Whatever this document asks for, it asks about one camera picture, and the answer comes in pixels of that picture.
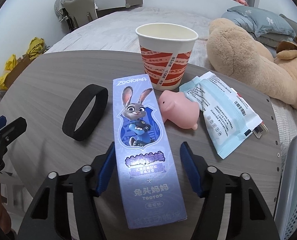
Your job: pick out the rolled grey blue duvet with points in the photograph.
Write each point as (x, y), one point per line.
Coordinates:
(246, 24)

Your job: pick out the grey flowered pillow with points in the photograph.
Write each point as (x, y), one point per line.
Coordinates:
(264, 21)

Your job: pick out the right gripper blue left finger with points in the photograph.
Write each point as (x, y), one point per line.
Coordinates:
(104, 166)

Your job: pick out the light blue mask packet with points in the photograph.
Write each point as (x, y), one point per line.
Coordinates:
(229, 119)

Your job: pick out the yellow bag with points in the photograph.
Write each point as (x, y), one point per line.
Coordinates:
(15, 66)

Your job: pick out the large beige teddy bear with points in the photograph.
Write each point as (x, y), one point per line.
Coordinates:
(234, 53)

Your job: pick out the red white paper cup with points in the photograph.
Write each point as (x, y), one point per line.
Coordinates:
(165, 51)

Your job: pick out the grey perforated trash basket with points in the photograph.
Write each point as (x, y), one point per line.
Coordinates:
(286, 209)

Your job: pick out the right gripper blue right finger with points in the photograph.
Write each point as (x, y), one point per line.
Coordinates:
(194, 167)

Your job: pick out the purple rabbit toothpaste box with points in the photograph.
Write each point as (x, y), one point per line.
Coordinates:
(150, 190)

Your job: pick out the pink pig toy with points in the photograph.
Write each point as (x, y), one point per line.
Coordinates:
(175, 107)

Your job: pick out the grey chair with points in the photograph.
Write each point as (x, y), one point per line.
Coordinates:
(75, 13)

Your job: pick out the white red box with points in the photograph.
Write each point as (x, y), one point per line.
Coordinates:
(260, 130)

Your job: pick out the black elastic band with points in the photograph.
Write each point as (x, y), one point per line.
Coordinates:
(78, 107)

